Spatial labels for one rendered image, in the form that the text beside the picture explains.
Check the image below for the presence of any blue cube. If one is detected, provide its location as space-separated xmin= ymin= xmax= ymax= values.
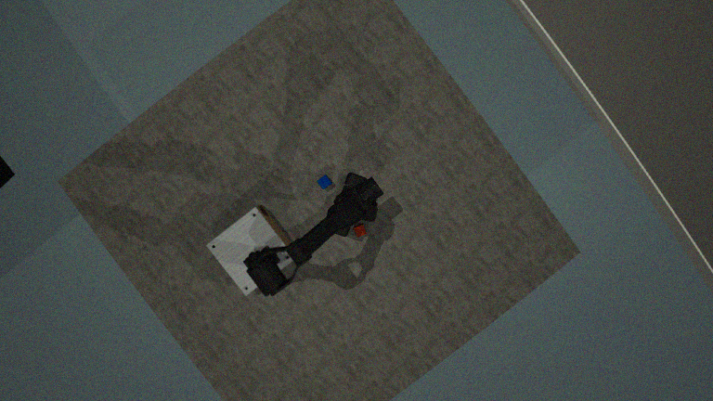
xmin=317 ymin=175 xmax=332 ymax=189

